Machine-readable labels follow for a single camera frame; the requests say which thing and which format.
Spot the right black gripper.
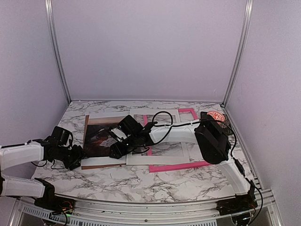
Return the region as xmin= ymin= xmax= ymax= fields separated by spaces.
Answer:
xmin=109 ymin=134 xmax=139 ymax=160

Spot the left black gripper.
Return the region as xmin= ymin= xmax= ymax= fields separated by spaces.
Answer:
xmin=56 ymin=145 xmax=89 ymax=171

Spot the clear glass pane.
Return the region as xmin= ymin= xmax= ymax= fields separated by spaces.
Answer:
xmin=81 ymin=116 xmax=127 ymax=167

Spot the pink wooden picture frame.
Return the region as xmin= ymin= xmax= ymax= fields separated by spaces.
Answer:
xmin=149 ymin=108 xmax=210 ymax=173

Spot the white passe-partout mat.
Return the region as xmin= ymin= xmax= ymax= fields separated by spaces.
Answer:
xmin=127 ymin=108 xmax=190 ymax=165

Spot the canyon landscape photo print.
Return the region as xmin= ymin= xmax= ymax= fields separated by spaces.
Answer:
xmin=83 ymin=115 xmax=123 ymax=157

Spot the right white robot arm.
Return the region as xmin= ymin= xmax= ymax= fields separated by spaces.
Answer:
xmin=109 ymin=114 xmax=255 ymax=211

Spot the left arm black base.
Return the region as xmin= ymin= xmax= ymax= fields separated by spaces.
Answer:
xmin=34 ymin=178 xmax=75 ymax=214

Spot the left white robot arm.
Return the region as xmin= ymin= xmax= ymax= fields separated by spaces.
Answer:
xmin=0 ymin=126 xmax=84 ymax=210

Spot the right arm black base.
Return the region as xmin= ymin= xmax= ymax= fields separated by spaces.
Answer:
xmin=216 ymin=194 xmax=258 ymax=216

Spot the red patterned object in tray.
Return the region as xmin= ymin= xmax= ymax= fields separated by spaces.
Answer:
xmin=207 ymin=111 xmax=225 ymax=122

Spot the black patterned tray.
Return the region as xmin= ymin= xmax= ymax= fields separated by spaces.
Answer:
xmin=200 ymin=112 xmax=233 ymax=136

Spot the left aluminium corner post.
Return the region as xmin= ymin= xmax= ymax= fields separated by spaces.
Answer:
xmin=45 ymin=0 xmax=71 ymax=105

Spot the aluminium corner post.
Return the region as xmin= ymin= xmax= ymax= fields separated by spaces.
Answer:
xmin=222 ymin=0 xmax=254 ymax=107
xmin=45 ymin=0 xmax=71 ymax=105

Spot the aluminium front rail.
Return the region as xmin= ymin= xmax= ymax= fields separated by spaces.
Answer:
xmin=8 ymin=189 xmax=283 ymax=226

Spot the right aluminium corner post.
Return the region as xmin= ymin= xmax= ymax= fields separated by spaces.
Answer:
xmin=222 ymin=0 xmax=254 ymax=107

